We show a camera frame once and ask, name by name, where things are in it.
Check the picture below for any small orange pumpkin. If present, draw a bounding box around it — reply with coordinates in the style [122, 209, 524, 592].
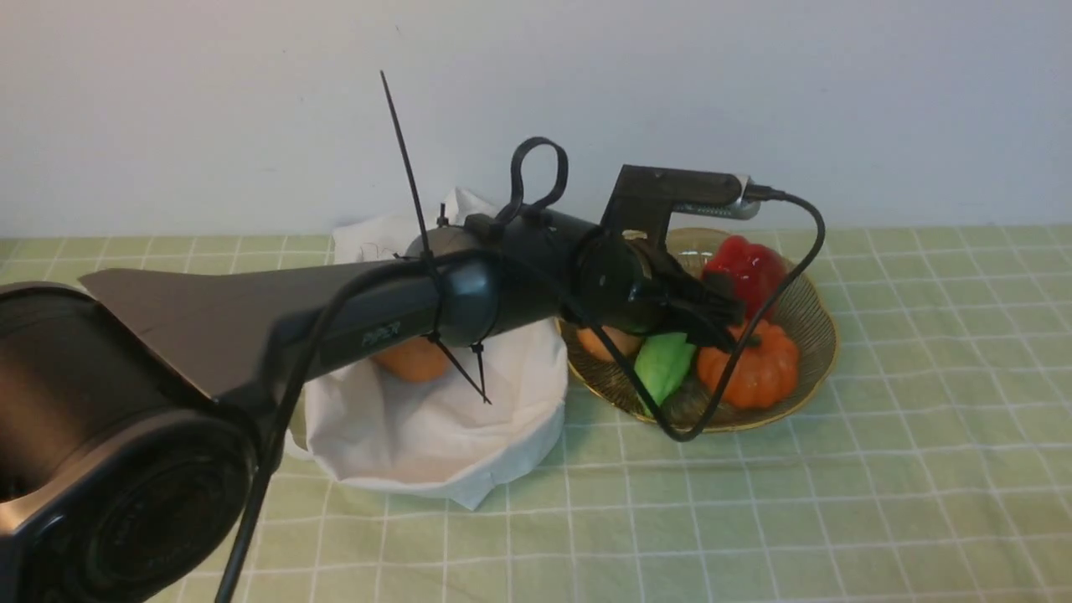
[721, 319, 800, 410]

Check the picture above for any white cloth bag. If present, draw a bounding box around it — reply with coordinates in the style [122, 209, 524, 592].
[285, 188, 570, 511]

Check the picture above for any brown potato in bag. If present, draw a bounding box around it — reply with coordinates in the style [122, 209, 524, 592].
[371, 338, 451, 383]

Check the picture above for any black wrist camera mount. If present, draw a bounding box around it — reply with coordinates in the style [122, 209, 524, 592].
[600, 164, 760, 247]

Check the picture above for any red bell pepper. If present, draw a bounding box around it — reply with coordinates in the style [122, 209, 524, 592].
[701, 235, 787, 320]

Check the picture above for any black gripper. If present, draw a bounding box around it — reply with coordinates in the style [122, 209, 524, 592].
[574, 229, 745, 353]

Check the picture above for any green checkered tablecloth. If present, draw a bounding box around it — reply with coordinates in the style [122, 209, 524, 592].
[0, 226, 1072, 603]

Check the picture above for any brown potato in basket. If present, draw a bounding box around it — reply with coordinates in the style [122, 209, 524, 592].
[576, 325, 644, 363]

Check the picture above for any black zip tie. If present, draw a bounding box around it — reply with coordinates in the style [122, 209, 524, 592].
[379, 70, 491, 405]

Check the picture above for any black camera cable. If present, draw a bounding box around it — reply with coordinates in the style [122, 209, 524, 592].
[214, 188, 827, 603]

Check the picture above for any gold wire basket plate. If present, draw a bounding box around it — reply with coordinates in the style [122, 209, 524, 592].
[559, 227, 842, 433]

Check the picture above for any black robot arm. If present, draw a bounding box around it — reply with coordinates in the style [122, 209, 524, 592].
[3, 210, 745, 602]

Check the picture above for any green chayote vegetable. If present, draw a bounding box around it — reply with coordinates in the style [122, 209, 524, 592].
[632, 332, 698, 420]

